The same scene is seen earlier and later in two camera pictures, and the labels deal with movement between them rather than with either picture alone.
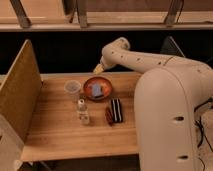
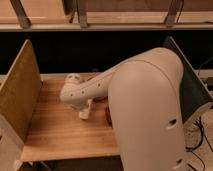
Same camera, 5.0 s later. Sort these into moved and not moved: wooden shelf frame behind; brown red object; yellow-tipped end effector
Moved: yellow-tipped end effector
Not moved: wooden shelf frame behind; brown red object
